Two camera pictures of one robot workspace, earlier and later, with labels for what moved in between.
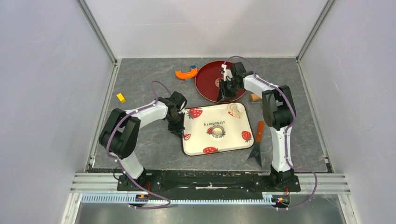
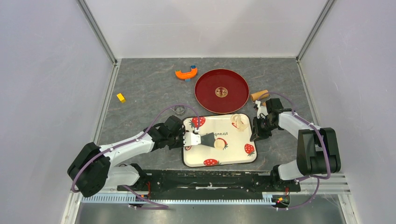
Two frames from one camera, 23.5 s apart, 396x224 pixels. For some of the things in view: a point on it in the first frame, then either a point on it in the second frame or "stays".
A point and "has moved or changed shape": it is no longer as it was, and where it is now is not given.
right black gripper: [223, 94] → [257, 133]
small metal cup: [217, 131] has moved or changed shape
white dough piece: [217, 131] → [219, 144]
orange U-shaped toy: [187, 75] stays
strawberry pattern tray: [199, 122] has moved or changed shape
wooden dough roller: [254, 97] stays
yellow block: [121, 98] stays
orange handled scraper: [256, 156] → [208, 139]
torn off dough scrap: [235, 109] → [239, 122]
